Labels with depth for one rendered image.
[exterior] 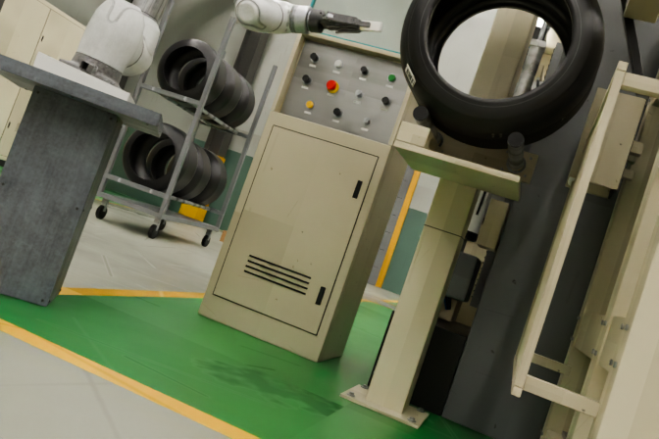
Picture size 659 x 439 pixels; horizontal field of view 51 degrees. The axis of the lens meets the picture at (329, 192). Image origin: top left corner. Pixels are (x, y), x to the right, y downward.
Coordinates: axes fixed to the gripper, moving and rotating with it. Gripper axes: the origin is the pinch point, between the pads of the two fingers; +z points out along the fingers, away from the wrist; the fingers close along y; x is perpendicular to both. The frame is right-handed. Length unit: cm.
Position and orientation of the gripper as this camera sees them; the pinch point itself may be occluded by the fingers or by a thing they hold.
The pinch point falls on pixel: (371, 26)
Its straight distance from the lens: 223.0
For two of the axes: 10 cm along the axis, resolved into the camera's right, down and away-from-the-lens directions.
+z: 9.4, 1.6, -2.9
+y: 2.6, 1.6, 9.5
